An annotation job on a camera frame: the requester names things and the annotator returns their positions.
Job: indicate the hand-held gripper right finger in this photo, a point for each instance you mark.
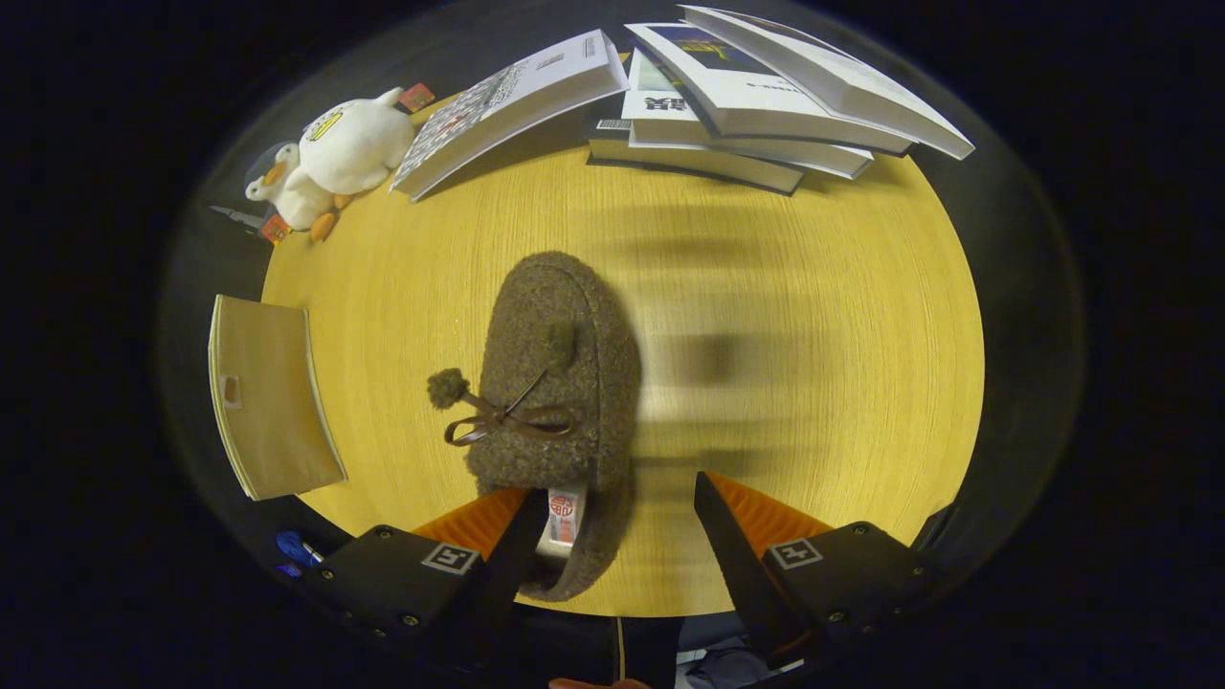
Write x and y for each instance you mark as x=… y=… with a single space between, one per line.
x=746 y=574

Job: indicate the grey blue penguin plush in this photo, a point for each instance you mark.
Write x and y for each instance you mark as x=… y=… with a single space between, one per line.
x=297 y=196

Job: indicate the white book black lettering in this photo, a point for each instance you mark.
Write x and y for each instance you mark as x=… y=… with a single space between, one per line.
x=689 y=129

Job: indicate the brown fuzzy slipper shoe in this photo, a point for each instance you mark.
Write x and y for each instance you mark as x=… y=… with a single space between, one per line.
x=565 y=354

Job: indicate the grey patterned clothing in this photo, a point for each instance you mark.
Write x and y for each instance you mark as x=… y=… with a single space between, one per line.
x=727 y=665

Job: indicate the white duck plush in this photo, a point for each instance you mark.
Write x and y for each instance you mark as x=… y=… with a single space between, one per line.
x=354 y=144

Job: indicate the beige fabric storage box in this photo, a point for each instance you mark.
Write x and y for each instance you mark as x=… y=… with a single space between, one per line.
x=273 y=402

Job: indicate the white book with dark picture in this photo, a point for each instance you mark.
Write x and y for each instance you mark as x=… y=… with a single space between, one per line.
x=842 y=81

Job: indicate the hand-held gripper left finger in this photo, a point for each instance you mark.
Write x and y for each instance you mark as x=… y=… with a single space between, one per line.
x=507 y=584

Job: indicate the grey patterned cover book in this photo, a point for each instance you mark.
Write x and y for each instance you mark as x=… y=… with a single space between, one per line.
x=507 y=105

